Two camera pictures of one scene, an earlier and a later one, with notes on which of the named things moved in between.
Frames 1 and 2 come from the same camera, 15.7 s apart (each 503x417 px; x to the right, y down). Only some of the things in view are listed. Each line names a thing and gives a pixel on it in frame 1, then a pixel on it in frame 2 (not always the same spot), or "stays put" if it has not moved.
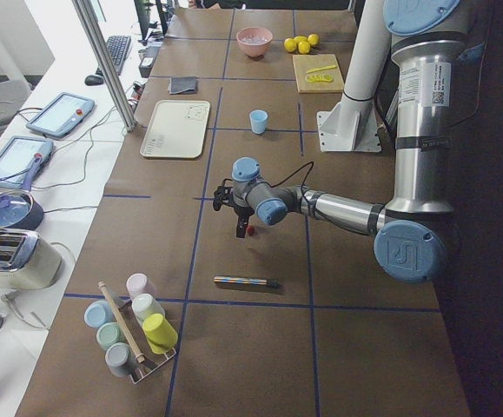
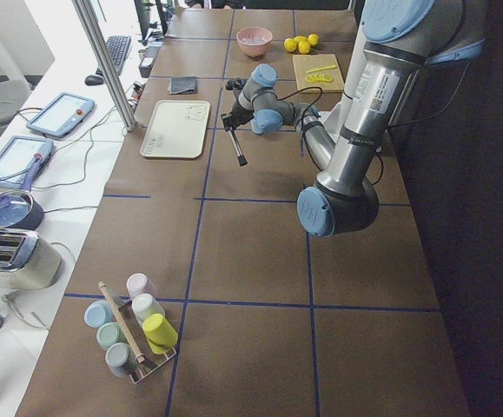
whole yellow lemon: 313,39 stays put
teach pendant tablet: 62,115 stays put
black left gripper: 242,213 to 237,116
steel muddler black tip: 247,280 to 241,157
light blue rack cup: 98,313 stays put
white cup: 143,305 stays put
